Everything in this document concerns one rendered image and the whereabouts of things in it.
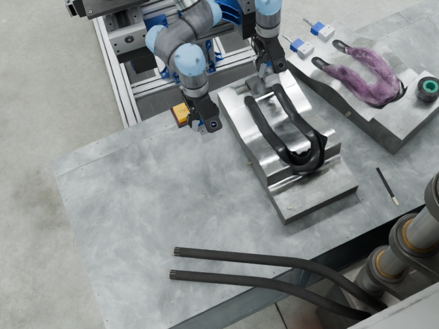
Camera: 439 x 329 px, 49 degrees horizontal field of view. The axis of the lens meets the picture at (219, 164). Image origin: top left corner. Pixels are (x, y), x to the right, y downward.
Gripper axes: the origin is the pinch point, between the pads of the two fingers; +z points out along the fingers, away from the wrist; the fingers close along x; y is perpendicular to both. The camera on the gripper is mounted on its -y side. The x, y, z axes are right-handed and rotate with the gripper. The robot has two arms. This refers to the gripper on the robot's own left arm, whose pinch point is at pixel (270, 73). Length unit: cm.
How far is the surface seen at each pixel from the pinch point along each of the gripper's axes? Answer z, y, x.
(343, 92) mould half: 1.2, -17.7, -18.7
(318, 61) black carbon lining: 5.4, -0.2, -19.5
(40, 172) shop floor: 90, 57, 106
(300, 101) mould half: 2.0, -13.8, -4.6
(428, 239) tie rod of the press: -45, -77, 7
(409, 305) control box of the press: -56, -86, 20
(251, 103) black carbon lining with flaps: 2.1, -6.8, 10.3
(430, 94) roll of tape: -4, -33, -40
